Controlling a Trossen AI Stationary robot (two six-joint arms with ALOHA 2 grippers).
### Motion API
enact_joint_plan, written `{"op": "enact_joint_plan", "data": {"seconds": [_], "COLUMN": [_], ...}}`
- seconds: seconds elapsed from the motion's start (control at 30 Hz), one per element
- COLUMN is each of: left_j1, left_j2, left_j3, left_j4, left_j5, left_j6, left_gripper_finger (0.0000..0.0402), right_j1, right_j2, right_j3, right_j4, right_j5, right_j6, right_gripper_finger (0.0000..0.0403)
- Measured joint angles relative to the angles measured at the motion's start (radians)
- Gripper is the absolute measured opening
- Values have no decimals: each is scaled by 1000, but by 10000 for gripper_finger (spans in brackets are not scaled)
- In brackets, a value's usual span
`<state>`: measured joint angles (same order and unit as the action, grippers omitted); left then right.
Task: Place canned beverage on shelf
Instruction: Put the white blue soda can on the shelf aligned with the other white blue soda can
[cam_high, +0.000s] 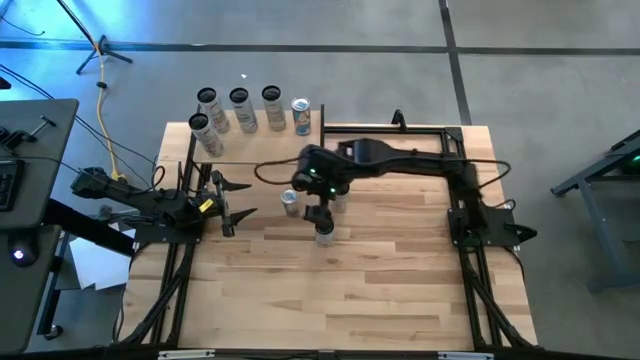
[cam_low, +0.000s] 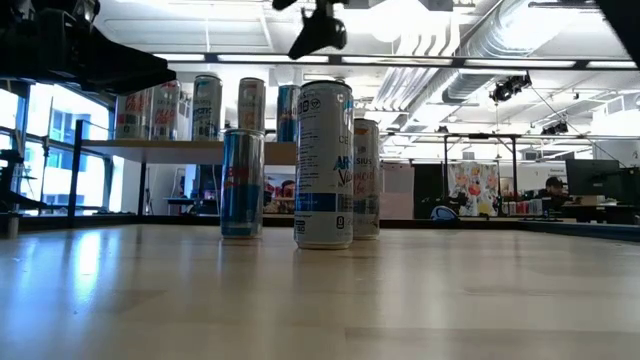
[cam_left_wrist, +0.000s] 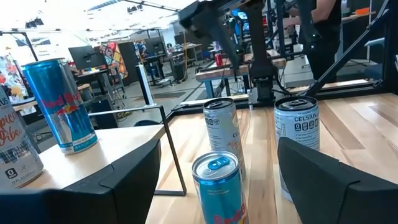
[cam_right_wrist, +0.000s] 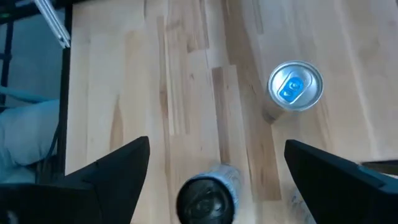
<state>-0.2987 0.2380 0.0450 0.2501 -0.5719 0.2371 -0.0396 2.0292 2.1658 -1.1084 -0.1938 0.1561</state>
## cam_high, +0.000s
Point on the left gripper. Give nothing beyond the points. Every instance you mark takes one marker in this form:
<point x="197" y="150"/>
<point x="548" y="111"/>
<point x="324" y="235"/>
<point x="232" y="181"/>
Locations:
<point x="217" y="210"/>

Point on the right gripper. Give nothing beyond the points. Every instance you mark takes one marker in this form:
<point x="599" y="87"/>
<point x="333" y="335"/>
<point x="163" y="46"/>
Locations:
<point x="327" y="192"/>

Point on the white Celsius beverage can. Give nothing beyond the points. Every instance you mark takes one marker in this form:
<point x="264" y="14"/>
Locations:
<point x="343" y="204"/>
<point x="325" y="241"/>
<point x="207" y="135"/>

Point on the blue beverage can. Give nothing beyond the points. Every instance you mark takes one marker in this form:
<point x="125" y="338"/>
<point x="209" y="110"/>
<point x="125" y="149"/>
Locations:
<point x="290" y="205"/>
<point x="301" y="117"/>

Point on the white can red stripe label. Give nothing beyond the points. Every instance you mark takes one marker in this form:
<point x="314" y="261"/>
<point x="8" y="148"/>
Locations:
<point x="245" y="112"/>

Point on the white Tropical Vibe Celsius can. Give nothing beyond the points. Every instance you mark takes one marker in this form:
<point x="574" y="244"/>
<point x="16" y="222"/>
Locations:
<point x="216" y="112"/>

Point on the white Arctic Vibe Celsius can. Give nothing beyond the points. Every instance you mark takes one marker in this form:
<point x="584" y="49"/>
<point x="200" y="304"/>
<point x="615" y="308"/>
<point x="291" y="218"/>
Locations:
<point x="275" y="110"/>

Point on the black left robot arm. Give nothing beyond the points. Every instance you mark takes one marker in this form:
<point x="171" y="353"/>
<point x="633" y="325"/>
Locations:
<point x="150" y="200"/>

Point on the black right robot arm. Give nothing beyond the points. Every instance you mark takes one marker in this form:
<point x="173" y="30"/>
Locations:
<point x="400" y="160"/>

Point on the black shelf support bar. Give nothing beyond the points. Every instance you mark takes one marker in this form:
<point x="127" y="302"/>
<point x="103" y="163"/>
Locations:
<point x="189" y="167"/>
<point x="322" y="130"/>

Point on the white paper sheets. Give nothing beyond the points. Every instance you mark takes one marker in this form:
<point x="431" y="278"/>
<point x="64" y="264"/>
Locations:
<point x="97" y="265"/>

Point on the black diagonal desk beam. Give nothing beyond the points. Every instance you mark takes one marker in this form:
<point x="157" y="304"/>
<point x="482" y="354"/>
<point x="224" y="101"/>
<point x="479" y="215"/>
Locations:
<point x="85" y="225"/>

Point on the grey desk top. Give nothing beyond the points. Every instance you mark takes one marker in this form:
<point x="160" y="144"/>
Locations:
<point x="20" y="300"/>
<point x="45" y="165"/>

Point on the black tripod stand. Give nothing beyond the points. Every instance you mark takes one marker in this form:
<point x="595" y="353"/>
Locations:
<point x="102" y="47"/>

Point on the black computer mouse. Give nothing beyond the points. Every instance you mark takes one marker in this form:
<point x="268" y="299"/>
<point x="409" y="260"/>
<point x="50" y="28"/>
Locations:
<point x="22" y="250"/>

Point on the black desk leg with caster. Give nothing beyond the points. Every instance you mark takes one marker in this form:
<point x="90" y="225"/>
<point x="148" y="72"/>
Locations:
<point x="52" y="331"/>

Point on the black keyboard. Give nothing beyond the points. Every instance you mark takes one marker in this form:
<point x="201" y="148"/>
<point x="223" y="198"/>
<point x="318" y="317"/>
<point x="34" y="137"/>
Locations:
<point x="7" y="185"/>

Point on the black desk clamp tool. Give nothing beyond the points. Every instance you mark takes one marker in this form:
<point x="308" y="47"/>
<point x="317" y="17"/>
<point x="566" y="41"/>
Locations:
<point x="15" y="136"/>

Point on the small black floor object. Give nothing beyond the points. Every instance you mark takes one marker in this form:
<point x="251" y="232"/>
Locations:
<point x="4" y="83"/>

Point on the grey metal cart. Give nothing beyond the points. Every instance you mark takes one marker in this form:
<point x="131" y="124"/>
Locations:
<point x="615" y="235"/>

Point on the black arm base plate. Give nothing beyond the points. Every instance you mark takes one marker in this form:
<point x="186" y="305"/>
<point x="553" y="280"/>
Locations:
<point x="160" y="235"/>
<point x="502" y="220"/>

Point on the black aluminium rig frame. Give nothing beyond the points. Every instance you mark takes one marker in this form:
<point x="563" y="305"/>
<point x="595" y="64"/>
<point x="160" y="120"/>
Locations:
<point x="385" y="130"/>

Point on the black frame mount bracket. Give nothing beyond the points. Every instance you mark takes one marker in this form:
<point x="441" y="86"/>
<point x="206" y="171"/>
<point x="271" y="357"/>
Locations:
<point x="398" y="120"/>

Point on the silver metal bracket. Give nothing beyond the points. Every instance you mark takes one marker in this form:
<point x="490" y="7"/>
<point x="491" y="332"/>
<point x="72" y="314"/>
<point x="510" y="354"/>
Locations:
<point x="465" y="356"/>
<point x="185" y="354"/>

